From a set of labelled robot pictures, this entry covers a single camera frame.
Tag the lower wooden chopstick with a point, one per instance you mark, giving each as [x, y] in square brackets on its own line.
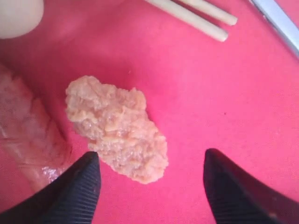
[190, 18]

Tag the brown egg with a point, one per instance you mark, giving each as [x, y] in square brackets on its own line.
[19, 17]

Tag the red scalloped cloth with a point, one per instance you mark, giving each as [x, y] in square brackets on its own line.
[240, 96]

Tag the wooden chopstick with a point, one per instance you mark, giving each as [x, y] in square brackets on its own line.
[190, 18]
[212, 10]

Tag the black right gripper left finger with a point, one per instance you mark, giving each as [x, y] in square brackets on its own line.
[70, 199]

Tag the red sausage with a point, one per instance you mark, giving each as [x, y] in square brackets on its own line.
[29, 134]

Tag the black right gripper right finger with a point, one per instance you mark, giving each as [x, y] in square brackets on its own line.
[236, 197]

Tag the fried chicken nugget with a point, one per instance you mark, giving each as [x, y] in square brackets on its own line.
[116, 125]

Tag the upper wooden chopstick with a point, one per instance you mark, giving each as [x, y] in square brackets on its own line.
[212, 10]

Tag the silver table knife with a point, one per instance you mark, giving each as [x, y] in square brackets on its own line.
[281, 22]

